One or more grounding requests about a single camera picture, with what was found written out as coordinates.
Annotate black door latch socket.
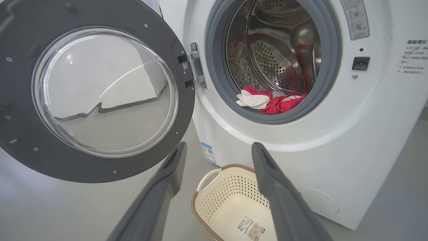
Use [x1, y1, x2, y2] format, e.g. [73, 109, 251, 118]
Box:
[352, 57, 370, 71]

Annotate grey rubber door gasket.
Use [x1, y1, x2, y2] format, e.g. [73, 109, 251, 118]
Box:
[205, 0, 342, 125]

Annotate round filter cover panel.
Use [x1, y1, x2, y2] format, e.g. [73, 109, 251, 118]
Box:
[299, 187, 339, 216]

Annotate red and white garment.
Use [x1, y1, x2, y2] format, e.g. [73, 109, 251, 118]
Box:
[236, 86, 308, 115]

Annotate white front-load washing machine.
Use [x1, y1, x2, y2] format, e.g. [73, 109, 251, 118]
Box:
[157, 0, 428, 231]

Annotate stainless steel washing machine drum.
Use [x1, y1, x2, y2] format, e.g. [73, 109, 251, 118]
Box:
[226, 0, 322, 97]

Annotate white printed product label sticker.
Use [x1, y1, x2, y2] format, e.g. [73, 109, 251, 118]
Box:
[236, 215, 266, 241]

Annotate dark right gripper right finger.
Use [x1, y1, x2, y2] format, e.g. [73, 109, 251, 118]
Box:
[251, 142, 332, 241]

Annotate grey pictogram warning sticker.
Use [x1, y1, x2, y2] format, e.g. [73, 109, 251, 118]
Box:
[340, 0, 370, 41]

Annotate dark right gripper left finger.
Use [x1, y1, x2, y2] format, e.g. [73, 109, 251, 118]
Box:
[106, 142, 188, 241]

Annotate metal door hinge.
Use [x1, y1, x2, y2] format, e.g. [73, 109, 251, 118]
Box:
[177, 42, 207, 89]

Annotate blue energy label sticker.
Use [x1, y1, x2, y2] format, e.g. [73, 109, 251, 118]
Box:
[201, 142, 217, 164]

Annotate cream laundry basket brown rim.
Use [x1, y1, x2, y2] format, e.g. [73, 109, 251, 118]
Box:
[191, 164, 278, 241]

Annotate round black glass washer door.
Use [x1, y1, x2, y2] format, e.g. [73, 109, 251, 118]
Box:
[0, 0, 195, 183]

